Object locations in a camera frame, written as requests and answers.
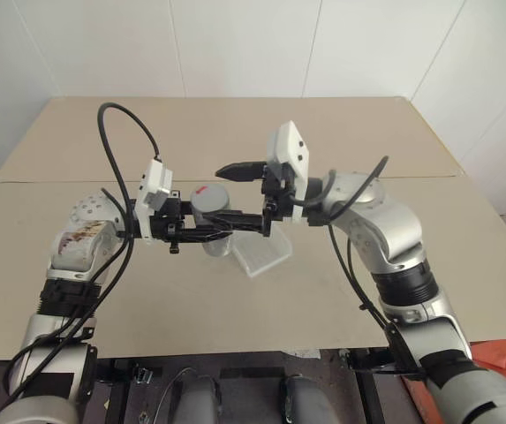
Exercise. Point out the clear plastic box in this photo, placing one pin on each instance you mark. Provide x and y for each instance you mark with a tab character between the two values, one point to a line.
263	256

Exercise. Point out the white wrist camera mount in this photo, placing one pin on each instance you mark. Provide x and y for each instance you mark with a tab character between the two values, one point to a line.
290	146
155	185

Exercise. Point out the grey jar lid red mark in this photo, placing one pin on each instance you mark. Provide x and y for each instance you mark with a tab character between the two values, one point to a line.
210	199

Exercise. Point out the dark rounded grey shape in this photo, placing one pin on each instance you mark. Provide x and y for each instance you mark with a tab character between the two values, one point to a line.
199	399
305	399

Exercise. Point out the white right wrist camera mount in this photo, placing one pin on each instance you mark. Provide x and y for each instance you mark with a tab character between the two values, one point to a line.
290	146

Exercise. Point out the white paper scrap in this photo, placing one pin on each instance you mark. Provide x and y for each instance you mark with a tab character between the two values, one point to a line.
303	353

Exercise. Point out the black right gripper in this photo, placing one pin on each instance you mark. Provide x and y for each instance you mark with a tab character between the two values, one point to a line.
274	194

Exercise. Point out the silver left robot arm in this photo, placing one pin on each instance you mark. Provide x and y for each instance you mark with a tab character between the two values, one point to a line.
76	252

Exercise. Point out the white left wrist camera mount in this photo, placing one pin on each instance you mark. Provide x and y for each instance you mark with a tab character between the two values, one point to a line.
155	185

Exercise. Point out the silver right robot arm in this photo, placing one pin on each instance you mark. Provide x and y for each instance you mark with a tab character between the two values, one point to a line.
394	229

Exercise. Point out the grey cylindrical jar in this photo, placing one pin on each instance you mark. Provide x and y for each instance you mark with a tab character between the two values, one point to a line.
216	248

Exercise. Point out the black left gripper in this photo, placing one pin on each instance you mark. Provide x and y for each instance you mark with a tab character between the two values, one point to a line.
164	225

